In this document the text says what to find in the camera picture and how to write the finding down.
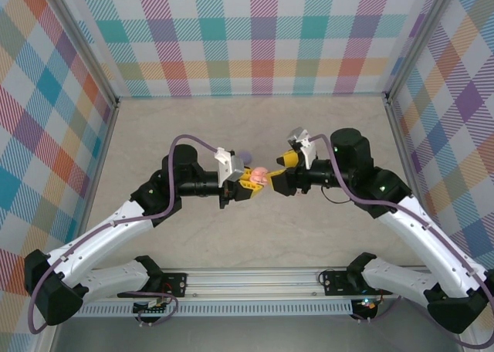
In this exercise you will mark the pink earbud charging case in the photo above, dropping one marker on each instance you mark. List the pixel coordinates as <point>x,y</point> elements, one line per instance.
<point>258,174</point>

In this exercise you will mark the purple earbud charging case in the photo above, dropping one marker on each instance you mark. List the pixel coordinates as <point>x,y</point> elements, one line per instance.
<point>247,157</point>

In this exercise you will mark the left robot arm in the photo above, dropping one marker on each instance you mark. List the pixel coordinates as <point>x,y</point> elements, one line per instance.
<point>104,236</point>

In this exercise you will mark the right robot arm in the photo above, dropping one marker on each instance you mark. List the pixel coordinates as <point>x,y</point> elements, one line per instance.
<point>424,244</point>

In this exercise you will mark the small circuit board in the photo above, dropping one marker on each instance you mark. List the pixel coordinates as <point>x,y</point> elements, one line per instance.
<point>152,309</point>
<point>366,305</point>

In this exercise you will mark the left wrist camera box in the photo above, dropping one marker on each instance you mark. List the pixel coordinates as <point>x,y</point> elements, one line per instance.
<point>231,166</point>

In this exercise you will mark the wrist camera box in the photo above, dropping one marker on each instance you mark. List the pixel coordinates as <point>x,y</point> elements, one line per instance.
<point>231,166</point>
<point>297,134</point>

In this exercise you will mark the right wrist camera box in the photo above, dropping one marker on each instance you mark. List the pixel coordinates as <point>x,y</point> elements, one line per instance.
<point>297,134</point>

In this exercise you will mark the aluminium side rail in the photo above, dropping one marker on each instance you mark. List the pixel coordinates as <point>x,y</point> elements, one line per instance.
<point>102,151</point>
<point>402,147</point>

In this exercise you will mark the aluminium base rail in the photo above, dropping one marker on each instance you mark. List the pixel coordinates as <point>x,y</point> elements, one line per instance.
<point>251,284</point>

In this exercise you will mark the aluminium frame post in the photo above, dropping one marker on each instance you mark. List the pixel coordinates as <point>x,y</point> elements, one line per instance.
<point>418,39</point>
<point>83,47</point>

